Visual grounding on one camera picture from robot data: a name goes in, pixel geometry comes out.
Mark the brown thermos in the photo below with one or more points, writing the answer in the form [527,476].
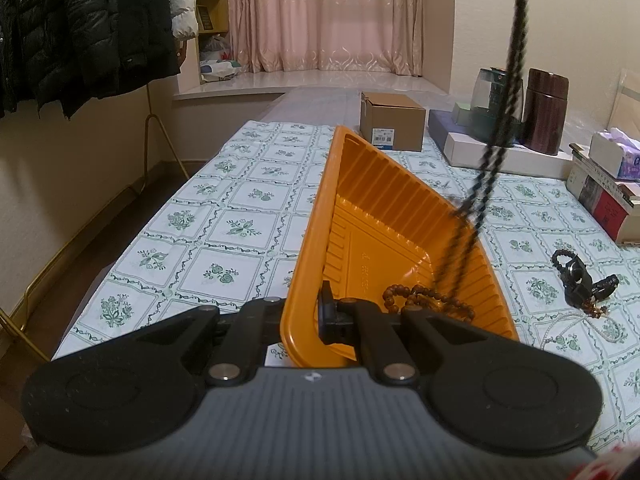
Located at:
[545,110]

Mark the pink curtain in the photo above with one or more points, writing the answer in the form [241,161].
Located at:
[325,15]

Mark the blue and white bag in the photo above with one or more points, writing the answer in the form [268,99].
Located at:
[220,69]

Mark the orange plastic tray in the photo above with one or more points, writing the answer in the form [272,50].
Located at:
[395,220]

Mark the beige wooden board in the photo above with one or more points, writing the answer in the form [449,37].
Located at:
[627,100]

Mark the tissue pack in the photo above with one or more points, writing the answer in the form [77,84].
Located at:
[612,155]

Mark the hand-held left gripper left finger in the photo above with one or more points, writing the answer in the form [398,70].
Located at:
[250,325]

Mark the wooden bookshelf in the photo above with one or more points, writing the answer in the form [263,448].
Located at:
[217,5]

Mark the black down jacket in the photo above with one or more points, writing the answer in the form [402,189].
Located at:
[75,25]

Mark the dark framed plaque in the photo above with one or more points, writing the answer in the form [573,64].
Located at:
[205,18]

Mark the white plastic bag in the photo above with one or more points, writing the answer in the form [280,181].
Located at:
[216,46]

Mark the glass kettle green base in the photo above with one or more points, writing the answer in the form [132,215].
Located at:
[487,110]

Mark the cardboard box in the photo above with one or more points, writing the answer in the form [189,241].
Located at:
[395,122]

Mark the white flat box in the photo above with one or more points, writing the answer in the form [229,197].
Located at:
[525,162]

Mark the small pale green box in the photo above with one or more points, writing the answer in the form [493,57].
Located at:
[460,114]

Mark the gold metal coat rack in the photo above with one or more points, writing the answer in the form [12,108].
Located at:
[148,125]

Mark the red and white cloth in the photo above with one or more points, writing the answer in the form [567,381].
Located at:
[610,465]

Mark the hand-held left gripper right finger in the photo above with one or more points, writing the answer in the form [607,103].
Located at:
[345,321]

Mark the blue flat box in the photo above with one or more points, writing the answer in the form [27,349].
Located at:
[440,130]

